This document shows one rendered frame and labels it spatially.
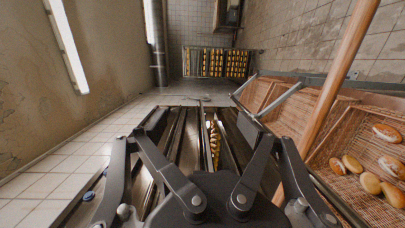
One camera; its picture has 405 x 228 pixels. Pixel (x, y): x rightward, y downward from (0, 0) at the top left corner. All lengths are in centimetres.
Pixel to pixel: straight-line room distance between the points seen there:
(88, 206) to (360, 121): 146
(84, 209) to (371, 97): 155
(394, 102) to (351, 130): 19
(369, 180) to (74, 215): 141
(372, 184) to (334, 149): 19
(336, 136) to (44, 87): 193
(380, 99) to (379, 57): 77
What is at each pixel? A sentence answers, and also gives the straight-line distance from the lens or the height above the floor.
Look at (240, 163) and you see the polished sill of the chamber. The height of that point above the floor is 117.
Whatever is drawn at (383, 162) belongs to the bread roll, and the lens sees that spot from 98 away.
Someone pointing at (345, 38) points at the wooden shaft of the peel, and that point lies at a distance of 39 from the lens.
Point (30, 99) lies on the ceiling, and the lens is 137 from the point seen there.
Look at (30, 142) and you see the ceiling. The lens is 138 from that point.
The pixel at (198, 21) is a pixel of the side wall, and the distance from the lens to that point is 536.
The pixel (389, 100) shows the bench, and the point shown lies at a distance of 103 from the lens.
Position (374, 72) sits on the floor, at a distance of 175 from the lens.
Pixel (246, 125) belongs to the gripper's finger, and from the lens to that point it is 19.
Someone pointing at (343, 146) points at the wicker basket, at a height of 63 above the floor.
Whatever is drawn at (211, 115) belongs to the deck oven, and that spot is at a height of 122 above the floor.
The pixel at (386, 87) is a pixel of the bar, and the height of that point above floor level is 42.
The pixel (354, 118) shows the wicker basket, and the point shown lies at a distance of 99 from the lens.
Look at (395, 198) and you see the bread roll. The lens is 100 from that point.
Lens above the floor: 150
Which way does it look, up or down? 4 degrees down
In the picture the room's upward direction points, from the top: 89 degrees counter-clockwise
